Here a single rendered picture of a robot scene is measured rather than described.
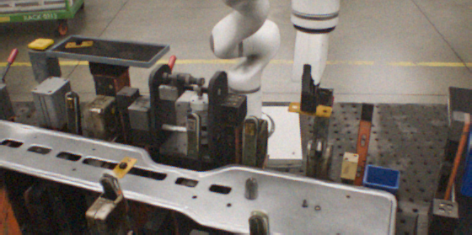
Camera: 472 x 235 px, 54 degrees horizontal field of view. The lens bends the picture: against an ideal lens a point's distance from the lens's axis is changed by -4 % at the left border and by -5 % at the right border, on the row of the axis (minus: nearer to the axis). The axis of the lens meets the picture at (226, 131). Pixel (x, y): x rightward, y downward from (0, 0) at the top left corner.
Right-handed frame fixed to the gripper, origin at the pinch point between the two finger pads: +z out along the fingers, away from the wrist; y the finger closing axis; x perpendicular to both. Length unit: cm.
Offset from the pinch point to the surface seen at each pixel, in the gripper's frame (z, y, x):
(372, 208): 27.4, -3.5, 15.5
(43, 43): 12, -33, -93
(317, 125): 14.9, -14.7, -0.4
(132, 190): 27.5, 7.0, -39.4
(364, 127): 13.7, -14.9, 10.5
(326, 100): 6.8, -12.4, 1.6
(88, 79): 128, -209, -217
